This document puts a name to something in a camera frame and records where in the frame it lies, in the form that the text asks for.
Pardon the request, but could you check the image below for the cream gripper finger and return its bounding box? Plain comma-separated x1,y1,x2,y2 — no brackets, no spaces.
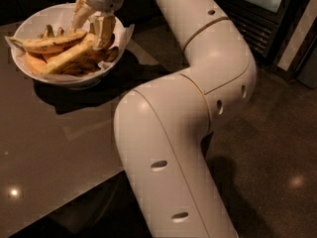
71,0,96,30
90,12,116,50

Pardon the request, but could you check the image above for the long yellow banana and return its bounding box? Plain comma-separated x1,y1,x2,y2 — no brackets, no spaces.
42,34,95,74

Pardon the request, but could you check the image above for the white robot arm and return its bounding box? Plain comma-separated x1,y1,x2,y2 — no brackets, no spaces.
114,0,257,238

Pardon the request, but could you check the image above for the white paper bowl liner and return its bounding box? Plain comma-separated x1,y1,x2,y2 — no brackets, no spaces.
4,8,136,84

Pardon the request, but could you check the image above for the white ceramic bowl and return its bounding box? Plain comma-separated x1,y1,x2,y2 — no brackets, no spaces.
6,3,134,89

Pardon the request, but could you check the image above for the orange banana bunch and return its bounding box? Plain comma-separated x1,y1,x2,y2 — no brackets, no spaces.
24,24,120,77

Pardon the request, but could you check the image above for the spotted yellow banana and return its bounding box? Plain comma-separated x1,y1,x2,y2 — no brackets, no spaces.
8,30,87,54

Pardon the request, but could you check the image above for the dark cabinet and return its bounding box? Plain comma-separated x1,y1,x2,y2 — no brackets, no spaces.
0,0,159,25

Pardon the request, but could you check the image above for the black glass-door refrigerator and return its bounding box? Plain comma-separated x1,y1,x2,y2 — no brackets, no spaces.
215,0,308,62

